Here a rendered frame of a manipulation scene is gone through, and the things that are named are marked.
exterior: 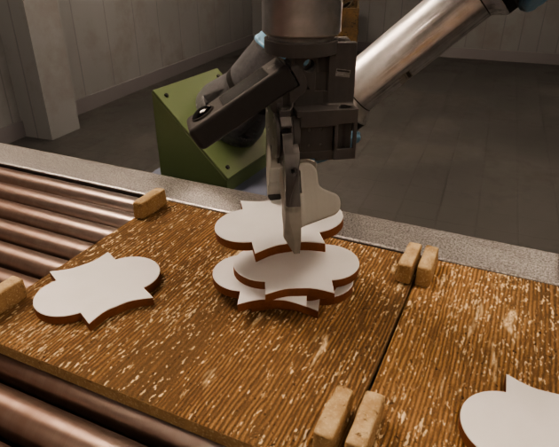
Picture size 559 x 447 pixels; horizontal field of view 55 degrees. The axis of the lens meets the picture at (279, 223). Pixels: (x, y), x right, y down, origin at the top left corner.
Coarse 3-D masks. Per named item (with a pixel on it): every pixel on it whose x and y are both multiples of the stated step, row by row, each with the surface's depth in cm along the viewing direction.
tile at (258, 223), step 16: (256, 208) 63; (272, 208) 62; (224, 224) 60; (240, 224) 59; (256, 224) 59; (272, 224) 59; (320, 224) 58; (336, 224) 58; (224, 240) 57; (240, 240) 56; (256, 240) 56; (272, 240) 56; (304, 240) 56; (320, 240) 55; (256, 256) 54
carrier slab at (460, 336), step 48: (432, 288) 63; (480, 288) 63; (528, 288) 63; (432, 336) 55; (480, 336) 55; (528, 336) 55; (384, 384) 49; (432, 384) 49; (480, 384) 49; (528, 384) 49; (384, 432) 45; (432, 432) 45
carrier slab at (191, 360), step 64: (128, 256) 69; (192, 256) 69; (384, 256) 69; (0, 320) 58; (128, 320) 58; (192, 320) 58; (256, 320) 58; (320, 320) 58; (384, 320) 58; (128, 384) 49; (192, 384) 49; (256, 384) 49; (320, 384) 49
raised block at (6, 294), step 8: (8, 280) 59; (16, 280) 60; (0, 288) 58; (8, 288) 58; (16, 288) 59; (24, 288) 60; (0, 296) 58; (8, 296) 59; (16, 296) 60; (24, 296) 61; (0, 304) 58; (8, 304) 59; (0, 312) 58
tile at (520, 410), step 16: (512, 384) 48; (480, 400) 46; (496, 400) 46; (512, 400) 46; (528, 400) 46; (544, 400) 46; (464, 416) 45; (480, 416) 45; (496, 416) 45; (512, 416) 45; (528, 416) 45; (544, 416) 45; (464, 432) 43; (480, 432) 43; (496, 432) 43; (512, 432) 43; (528, 432) 43; (544, 432) 43
